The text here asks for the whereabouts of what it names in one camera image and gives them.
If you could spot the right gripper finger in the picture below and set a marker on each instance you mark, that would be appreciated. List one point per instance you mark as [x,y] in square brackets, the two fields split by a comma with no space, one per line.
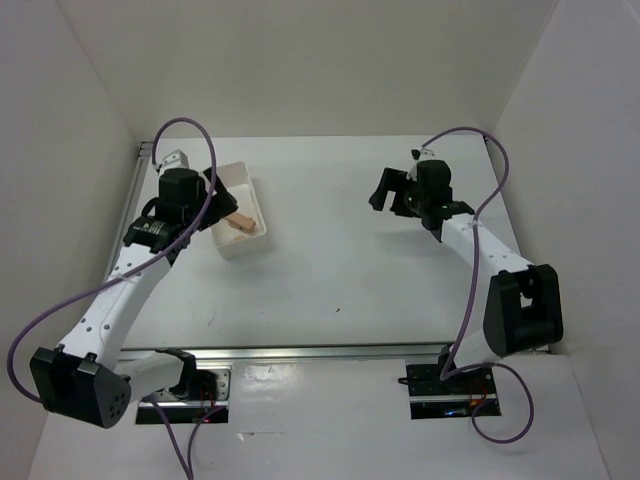
[392,180]
[402,205]

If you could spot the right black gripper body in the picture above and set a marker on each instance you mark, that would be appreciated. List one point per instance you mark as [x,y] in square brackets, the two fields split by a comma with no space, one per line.
[400,195]

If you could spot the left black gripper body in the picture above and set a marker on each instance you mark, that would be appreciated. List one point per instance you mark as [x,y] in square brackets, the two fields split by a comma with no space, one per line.
[220,201]

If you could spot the white plastic bin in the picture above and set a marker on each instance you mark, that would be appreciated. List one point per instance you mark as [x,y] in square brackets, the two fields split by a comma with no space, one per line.
[231,243]

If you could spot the long light wood block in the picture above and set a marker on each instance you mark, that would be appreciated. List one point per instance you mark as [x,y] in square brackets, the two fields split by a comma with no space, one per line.
[241,223]

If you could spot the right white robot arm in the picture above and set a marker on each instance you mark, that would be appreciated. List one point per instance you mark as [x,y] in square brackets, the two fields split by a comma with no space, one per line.
[514,305]

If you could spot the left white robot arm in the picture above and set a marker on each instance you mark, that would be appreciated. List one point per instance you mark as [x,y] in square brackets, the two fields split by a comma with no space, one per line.
[81,378]

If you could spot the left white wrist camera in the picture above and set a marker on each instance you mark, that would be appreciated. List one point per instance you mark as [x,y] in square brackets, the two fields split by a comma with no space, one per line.
[176,159]

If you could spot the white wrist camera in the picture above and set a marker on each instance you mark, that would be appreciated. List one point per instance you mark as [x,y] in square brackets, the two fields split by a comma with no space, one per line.
[176,159]
[419,155]

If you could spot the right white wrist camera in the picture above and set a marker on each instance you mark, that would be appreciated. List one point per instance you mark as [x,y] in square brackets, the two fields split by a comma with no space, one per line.
[419,155]

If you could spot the aluminium left rail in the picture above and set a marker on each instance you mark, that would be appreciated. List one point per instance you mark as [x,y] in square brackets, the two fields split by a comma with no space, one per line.
[139,173]

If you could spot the aluminium rail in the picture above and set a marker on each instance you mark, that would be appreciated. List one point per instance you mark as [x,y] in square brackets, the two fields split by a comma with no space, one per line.
[318,352]
[139,173]

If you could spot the aluminium front rail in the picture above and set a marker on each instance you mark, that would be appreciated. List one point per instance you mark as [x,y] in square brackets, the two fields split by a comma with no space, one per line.
[318,352]

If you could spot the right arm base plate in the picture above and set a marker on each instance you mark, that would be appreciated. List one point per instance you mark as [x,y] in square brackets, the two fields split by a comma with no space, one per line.
[431,398]

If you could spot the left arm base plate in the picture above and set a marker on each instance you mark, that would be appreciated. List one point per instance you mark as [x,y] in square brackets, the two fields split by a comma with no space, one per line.
[208,398]

